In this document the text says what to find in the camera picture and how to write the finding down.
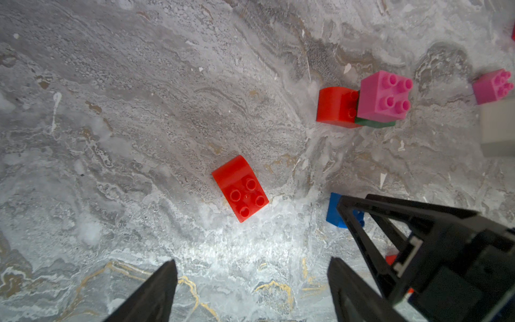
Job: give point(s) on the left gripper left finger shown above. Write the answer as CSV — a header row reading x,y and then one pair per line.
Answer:
x,y
153,300

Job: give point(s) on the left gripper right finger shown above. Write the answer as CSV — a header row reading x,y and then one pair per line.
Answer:
x,y
353,298

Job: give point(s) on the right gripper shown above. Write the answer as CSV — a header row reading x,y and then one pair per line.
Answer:
x,y
459,267

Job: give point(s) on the green lego brick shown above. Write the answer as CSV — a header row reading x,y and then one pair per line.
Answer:
x,y
373,124

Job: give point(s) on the pink lego brick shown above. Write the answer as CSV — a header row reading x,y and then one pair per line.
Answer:
x,y
384,97
492,87

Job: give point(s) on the small red curved brick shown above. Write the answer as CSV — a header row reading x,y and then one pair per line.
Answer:
x,y
338,106

